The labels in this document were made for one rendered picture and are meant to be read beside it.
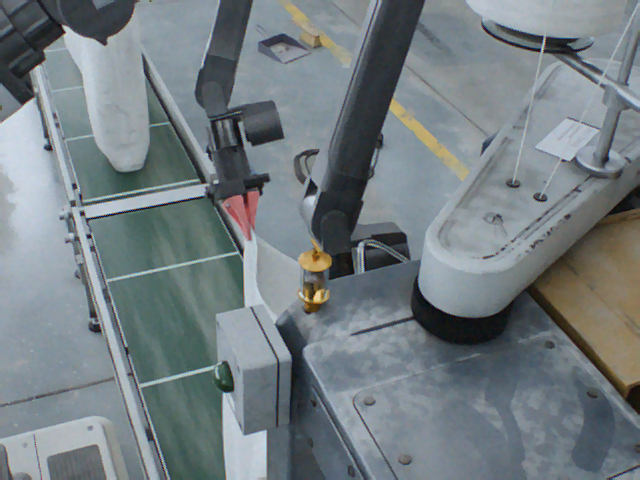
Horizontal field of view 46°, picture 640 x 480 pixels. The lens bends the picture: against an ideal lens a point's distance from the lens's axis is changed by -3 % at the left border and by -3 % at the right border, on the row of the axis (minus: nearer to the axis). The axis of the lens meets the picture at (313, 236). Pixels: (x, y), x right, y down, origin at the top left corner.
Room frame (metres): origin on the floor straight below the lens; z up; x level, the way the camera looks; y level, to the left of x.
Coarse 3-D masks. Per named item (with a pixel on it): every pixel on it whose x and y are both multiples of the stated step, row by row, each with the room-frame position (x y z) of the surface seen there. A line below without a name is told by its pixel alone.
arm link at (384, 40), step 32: (384, 0) 0.85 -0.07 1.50; (416, 0) 0.86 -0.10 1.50; (384, 32) 0.84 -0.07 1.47; (352, 64) 0.85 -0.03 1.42; (384, 64) 0.83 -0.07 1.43; (352, 96) 0.82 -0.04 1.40; (384, 96) 0.82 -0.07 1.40; (352, 128) 0.80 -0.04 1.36; (320, 160) 0.81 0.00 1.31; (352, 160) 0.79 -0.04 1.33; (320, 192) 0.77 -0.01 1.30; (352, 192) 0.78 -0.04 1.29; (352, 224) 0.77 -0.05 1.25
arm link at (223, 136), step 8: (240, 112) 1.17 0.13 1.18; (216, 120) 1.15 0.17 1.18; (224, 120) 1.14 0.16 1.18; (232, 120) 1.14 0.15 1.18; (240, 120) 1.17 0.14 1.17; (208, 128) 1.13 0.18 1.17; (216, 128) 1.13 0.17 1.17; (224, 128) 1.13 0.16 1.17; (232, 128) 1.13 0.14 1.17; (208, 136) 1.13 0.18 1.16; (216, 136) 1.12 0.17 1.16; (224, 136) 1.12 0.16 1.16; (232, 136) 1.12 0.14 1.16; (240, 136) 1.13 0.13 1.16; (216, 144) 1.11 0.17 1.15; (224, 144) 1.11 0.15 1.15; (232, 144) 1.11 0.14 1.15; (240, 144) 1.12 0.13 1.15
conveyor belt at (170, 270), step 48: (96, 240) 1.83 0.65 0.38; (144, 240) 1.84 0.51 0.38; (192, 240) 1.85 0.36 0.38; (144, 288) 1.62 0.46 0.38; (192, 288) 1.63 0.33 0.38; (240, 288) 1.65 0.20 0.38; (144, 336) 1.43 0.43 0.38; (192, 336) 1.45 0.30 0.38; (144, 384) 1.27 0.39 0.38; (192, 384) 1.28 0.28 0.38; (192, 432) 1.13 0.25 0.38
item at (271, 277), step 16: (256, 240) 1.01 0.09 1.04; (256, 256) 0.97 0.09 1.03; (272, 256) 0.98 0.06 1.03; (288, 256) 0.96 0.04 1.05; (256, 272) 0.97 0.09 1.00; (272, 272) 0.98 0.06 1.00; (288, 272) 0.96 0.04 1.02; (256, 288) 0.88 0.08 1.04; (272, 288) 0.98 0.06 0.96; (288, 288) 0.96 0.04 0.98; (256, 304) 0.88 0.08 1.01; (272, 304) 0.98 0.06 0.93; (288, 304) 0.95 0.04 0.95; (272, 320) 0.83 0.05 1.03; (224, 400) 0.95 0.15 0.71; (224, 416) 0.94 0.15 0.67; (224, 432) 0.94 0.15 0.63; (240, 432) 0.85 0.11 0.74; (256, 432) 0.81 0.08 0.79; (224, 448) 0.94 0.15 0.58; (240, 448) 0.85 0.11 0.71; (256, 448) 0.80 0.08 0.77; (240, 464) 0.84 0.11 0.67; (256, 464) 0.78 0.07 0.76
